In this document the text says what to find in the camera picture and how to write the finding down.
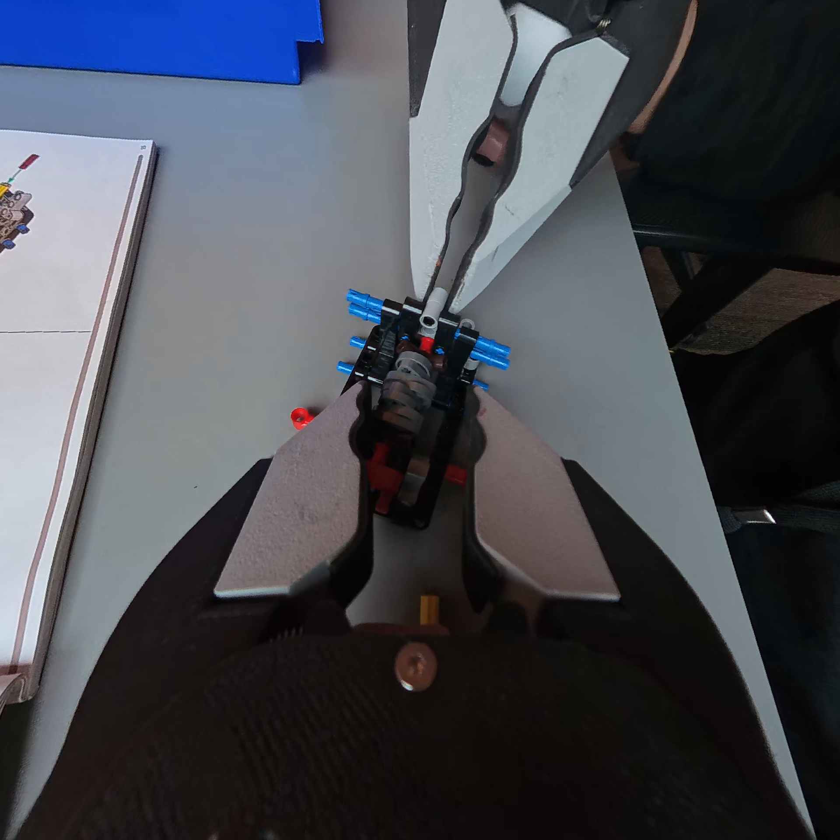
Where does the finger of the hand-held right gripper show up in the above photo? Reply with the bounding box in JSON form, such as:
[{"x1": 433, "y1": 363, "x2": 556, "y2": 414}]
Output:
[
  {"x1": 408, "y1": 0, "x2": 514, "y2": 301},
  {"x1": 455, "y1": 35, "x2": 631, "y2": 311}
]

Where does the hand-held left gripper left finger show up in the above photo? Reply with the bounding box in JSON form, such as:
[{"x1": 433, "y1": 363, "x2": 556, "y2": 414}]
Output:
[{"x1": 213, "y1": 382, "x2": 375, "y2": 601}]

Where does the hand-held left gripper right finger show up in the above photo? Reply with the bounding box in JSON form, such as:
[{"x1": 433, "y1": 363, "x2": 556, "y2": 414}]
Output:
[{"x1": 462, "y1": 387, "x2": 622, "y2": 614}]

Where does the lego chassis assembly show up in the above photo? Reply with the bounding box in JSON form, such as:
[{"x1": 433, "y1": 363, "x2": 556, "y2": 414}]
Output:
[{"x1": 290, "y1": 287, "x2": 513, "y2": 531}]

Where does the person's right forearm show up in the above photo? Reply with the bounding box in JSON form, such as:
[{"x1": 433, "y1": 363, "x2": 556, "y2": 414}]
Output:
[{"x1": 626, "y1": 0, "x2": 840, "y2": 201}]

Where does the lego instruction booklet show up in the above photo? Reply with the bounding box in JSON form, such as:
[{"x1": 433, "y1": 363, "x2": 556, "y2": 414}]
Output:
[{"x1": 0, "y1": 130, "x2": 160, "y2": 713}]

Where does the person's right hand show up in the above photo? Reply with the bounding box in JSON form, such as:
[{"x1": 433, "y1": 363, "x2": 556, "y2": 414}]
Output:
[{"x1": 474, "y1": 0, "x2": 698, "y2": 168}]

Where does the black chair armrest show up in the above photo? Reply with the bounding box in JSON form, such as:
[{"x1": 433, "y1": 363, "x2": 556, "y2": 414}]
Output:
[{"x1": 630, "y1": 220, "x2": 840, "y2": 349}]

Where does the blue plastic bin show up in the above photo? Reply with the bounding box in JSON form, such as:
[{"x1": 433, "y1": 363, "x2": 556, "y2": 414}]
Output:
[{"x1": 0, "y1": 0, "x2": 324, "y2": 85}]

